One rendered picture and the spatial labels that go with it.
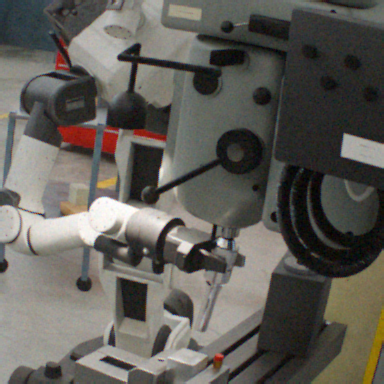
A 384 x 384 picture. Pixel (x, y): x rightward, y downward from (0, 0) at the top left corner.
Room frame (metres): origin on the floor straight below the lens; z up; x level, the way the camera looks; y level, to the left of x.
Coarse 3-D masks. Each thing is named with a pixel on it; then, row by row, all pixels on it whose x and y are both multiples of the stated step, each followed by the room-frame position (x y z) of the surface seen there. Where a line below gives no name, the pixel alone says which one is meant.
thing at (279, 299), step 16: (288, 256) 2.07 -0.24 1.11; (272, 272) 1.95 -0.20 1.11; (288, 272) 1.96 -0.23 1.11; (304, 272) 1.95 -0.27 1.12; (272, 288) 1.95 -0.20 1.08; (288, 288) 1.94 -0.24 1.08; (304, 288) 1.93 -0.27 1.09; (320, 288) 1.92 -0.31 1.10; (272, 304) 1.95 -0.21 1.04; (288, 304) 1.94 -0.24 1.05; (304, 304) 1.93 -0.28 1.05; (320, 304) 1.96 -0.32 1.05; (272, 320) 1.95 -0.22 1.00; (288, 320) 1.94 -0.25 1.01; (304, 320) 1.93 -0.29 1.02; (320, 320) 2.06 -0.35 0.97; (272, 336) 1.94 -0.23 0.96; (288, 336) 1.94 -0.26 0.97; (304, 336) 1.93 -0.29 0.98; (288, 352) 1.93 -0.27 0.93; (304, 352) 1.92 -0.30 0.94
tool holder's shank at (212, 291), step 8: (208, 288) 1.64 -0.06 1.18; (216, 288) 1.63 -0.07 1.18; (208, 296) 1.64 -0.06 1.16; (216, 296) 1.64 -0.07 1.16; (208, 304) 1.64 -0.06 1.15; (200, 312) 1.65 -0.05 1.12; (208, 312) 1.64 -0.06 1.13; (200, 320) 1.65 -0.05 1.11; (208, 320) 1.65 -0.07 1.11; (200, 328) 1.65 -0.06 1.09
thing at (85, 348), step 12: (168, 300) 2.61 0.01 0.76; (180, 300) 2.65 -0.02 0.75; (180, 312) 2.59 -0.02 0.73; (192, 312) 2.67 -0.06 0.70; (192, 324) 2.66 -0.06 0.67; (84, 348) 2.57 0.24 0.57; (96, 348) 2.58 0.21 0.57; (192, 348) 2.65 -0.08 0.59; (60, 360) 2.45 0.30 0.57; (72, 360) 2.46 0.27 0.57; (36, 372) 2.26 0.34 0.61; (48, 372) 2.24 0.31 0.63; (60, 372) 2.26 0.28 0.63; (72, 372) 2.38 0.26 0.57
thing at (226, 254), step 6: (216, 240) 1.64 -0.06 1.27; (216, 246) 1.62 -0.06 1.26; (210, 252) 1.64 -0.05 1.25; (216, 252) 1.62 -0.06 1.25; (222, 252) 1.62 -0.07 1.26; (228, 252) 1.62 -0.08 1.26; (234, 252) 1.62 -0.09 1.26; (222, 258) 1.62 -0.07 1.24; (228, 258) 1.62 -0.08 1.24; (234, 258) 1.63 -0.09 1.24; (228, 264) 1.62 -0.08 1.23; (204, 270) 1.64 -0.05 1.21; (228, 270) 1.63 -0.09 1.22; (210, 276) 1.63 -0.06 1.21; (216, 276) 1.62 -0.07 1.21; (222, 276) 1.62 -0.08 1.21; (228, 276) 1.63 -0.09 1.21
